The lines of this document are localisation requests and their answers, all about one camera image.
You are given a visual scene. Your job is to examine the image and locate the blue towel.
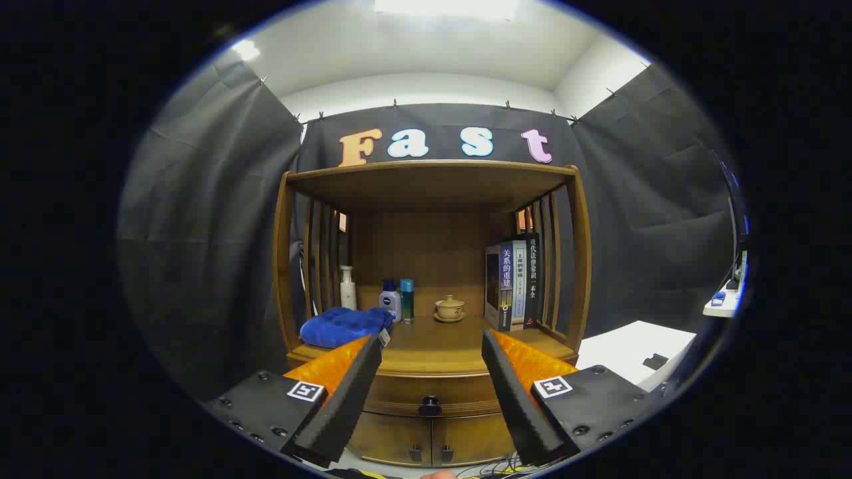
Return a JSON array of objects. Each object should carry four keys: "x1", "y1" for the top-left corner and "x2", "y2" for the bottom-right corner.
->
[{"x1": 300, "y1": 307, "x2": 395, "y2": 349}]

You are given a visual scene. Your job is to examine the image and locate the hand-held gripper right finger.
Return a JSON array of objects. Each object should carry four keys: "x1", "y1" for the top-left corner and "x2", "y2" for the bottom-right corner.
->
[{"x1": 481, "y1": 328, "x2": 666, "y2": 466}]

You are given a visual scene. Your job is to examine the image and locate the wooden countertop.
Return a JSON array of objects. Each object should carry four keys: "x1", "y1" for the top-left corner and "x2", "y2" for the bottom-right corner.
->
[{"x1": 288, "y1": 314, "x2": 578, "y2": 379}]

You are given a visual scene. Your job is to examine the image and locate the beige lidded teacup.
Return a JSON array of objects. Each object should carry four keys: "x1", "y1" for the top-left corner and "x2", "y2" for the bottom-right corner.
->
[{"x1": 433, "y1": 295, "x2": 467, "y2": 324}]

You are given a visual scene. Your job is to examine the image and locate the wooden cabinet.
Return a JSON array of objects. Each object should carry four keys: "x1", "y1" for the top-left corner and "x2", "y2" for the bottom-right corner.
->
[{"x1": 273, "y1": 160, "x2": 593, "y2": 468}]

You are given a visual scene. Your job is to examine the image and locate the book with black spine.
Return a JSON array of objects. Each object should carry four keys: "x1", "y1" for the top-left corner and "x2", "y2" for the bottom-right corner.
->
[{"x1": 525, "y1": 233, "x2": 541, "y2": 328}]

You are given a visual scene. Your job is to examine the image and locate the white bottle with blue cap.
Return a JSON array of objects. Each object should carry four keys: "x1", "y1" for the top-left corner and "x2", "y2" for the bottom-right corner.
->
[{"x1": 379, "y1": 280, "x2": 402, "y2": 323}]

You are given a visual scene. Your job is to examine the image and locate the wooden drawer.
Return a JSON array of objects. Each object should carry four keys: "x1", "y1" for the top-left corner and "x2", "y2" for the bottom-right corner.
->
[{"x1": 363, "y1": 373, "x2": 507, "y2": 418}]

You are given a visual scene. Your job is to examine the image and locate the book with pale spine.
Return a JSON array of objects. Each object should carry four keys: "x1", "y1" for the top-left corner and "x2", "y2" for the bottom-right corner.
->
[{"x1": 511, "y1": 239, "x2": 528, "y2": 330}]

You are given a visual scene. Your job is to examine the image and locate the white side cabinet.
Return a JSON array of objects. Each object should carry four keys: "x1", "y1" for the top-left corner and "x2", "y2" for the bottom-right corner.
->
[{"x1": 576, "y1": 321, "x2": 697, "y2": 393}]

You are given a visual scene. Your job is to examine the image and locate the book with blue spine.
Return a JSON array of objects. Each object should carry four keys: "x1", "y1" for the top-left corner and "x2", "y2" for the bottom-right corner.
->
[{"x1": 485, "y1": 241, "x2": 515, "y2": 332}]

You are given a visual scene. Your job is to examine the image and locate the floor cables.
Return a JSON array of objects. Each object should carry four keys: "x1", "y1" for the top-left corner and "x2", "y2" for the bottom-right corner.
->
[{"x1": 459, "y1": 452, "x2": 533, "y2": 478}]

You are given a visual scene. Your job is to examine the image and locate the white pump bottle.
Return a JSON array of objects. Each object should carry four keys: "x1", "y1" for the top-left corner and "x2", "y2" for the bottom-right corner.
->
[{"x1": 339, "y1": 265, "x2": 357, "y2": 311}]

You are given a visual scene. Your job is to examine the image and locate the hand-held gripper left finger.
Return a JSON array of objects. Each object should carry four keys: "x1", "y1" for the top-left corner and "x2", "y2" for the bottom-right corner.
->
[{"x1": 203, "y1": 335, "x2": 383, "y2": 468}]

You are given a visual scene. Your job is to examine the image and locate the white wall shelf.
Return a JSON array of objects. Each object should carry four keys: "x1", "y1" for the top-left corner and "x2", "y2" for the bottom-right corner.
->
[{"x1": 703, "y1": 286, "x2": 743, "y2": 319}]

